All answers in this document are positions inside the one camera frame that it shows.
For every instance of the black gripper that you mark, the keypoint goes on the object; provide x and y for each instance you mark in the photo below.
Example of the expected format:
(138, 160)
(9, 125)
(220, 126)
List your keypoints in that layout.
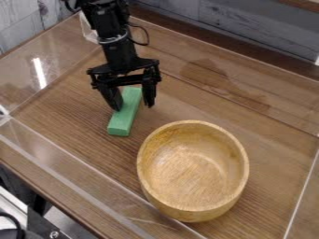
(126, 69)

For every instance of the green rectangular block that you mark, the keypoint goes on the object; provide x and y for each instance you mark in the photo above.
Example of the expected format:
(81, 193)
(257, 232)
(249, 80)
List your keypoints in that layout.
(122, 120)

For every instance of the clear acrylic corner bracket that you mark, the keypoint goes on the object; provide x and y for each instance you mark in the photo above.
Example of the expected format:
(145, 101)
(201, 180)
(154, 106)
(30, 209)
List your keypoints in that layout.
(89, 33)

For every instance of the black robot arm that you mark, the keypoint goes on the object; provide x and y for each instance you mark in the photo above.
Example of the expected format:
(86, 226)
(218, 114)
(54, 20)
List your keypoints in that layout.
(109, 18)

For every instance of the clear acrylic tray wall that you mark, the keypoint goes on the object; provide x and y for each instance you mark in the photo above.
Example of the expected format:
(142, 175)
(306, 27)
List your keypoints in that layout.
(256, 92)

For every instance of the brown wooden bowl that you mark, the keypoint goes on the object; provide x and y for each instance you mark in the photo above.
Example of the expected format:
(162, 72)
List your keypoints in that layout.
(194, 170)

